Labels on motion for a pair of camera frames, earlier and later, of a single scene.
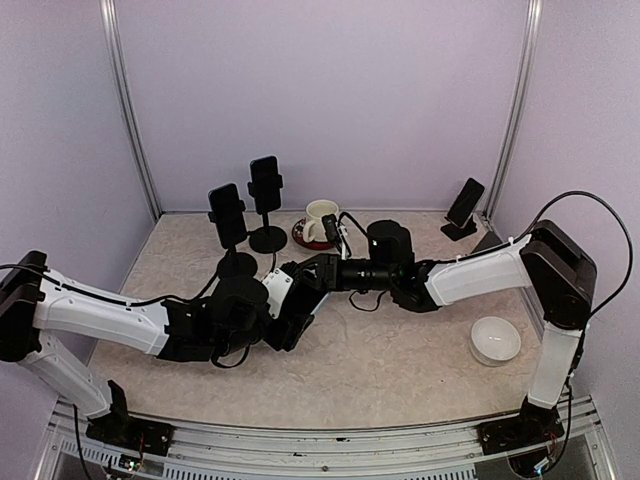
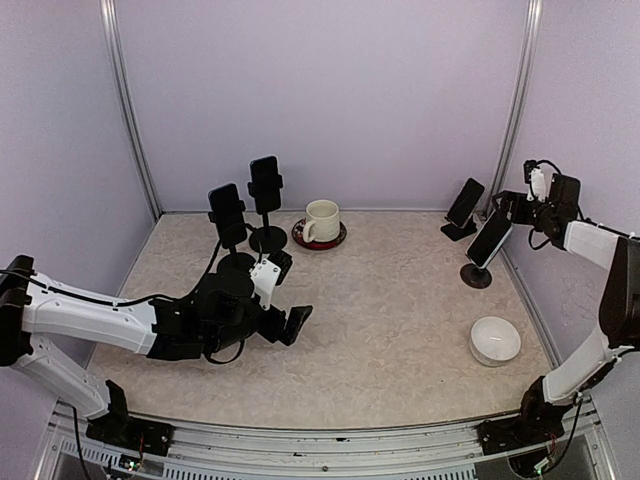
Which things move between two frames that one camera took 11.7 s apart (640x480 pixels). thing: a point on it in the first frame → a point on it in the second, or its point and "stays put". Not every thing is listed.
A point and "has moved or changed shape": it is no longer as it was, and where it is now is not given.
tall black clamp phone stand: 267,239 stays put
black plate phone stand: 490,242 has moved or changed shape
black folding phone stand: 455,232 stays put
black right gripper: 326,269 → 509,196
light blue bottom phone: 300,300 → 489,240
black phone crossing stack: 228,215 stays put
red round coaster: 298,229 stays put
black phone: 264,174 stays put
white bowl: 493,340 stays put
